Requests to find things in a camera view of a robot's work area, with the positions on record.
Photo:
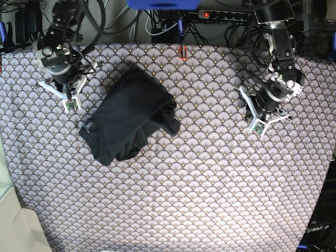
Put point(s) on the blue clamp at left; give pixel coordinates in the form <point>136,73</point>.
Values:
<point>7,38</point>

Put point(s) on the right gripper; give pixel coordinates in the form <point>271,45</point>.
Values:
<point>67,71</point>

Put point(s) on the blue clamp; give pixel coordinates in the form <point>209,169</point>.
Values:
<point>332,47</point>
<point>7,38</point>

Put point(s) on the fan-patterned tablecloth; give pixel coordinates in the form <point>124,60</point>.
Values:
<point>215,186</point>

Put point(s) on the black OpenArm box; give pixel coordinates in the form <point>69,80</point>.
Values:
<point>320,232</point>

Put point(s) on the blue clamp at right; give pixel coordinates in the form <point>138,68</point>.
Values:
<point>332,47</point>

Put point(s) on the red and black clamp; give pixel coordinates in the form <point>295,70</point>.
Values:
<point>183,52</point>

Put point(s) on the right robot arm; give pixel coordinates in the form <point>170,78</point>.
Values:
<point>67,20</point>

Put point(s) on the dark grey T-shirt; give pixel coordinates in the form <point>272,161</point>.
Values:
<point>135,107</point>

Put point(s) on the cream plastic bin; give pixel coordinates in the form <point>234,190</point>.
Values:
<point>20,227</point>

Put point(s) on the black power strip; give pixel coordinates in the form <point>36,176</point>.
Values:
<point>224,15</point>

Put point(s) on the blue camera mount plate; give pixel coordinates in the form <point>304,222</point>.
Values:
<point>163,4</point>

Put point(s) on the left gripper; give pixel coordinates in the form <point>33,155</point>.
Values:
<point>263,105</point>

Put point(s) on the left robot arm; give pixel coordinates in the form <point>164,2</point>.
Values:
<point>282,45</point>

